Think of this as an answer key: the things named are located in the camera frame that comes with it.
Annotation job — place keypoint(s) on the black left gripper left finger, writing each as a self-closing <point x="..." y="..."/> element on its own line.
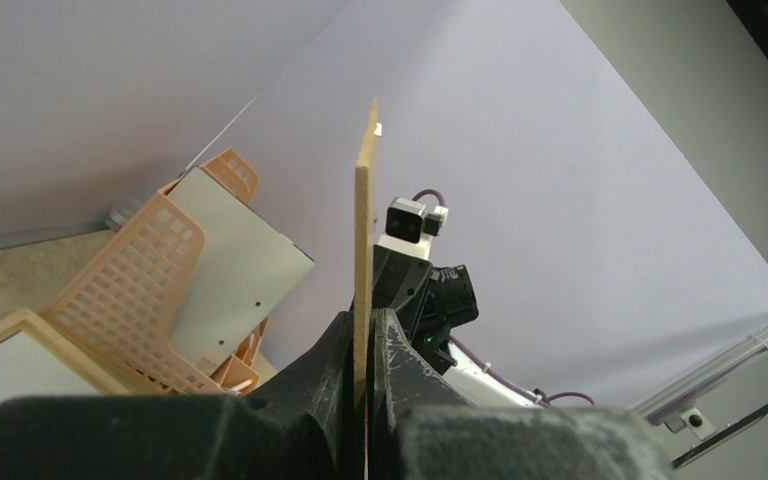
<point x="294" y="426"/>

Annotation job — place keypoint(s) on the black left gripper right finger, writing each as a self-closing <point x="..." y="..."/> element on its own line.
<point x="420" y="427"/>

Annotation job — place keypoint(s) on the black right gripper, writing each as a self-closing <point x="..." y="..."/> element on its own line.
<point x="422" y="295"/>

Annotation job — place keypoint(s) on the brown cardboard backing board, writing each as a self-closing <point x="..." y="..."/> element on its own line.
<point x="364" y="219"/>

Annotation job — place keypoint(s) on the light wooden picture frame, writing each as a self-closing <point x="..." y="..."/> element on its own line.
<point x="63" y="349"/>

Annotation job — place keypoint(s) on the printed street photo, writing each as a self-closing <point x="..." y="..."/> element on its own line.
<point x="27" y="368"/>

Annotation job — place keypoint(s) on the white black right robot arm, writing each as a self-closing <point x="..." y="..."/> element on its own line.
<point x="470" y="376"/>

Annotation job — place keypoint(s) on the white board in organizer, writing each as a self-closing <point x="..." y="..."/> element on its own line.
<point x="244" y="270"/>

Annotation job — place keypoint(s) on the orange plastic file organizer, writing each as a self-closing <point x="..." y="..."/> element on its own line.
<point x="122" y="305"/>

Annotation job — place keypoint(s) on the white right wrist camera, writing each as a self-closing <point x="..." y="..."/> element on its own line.
<point x="411" y="227"/>

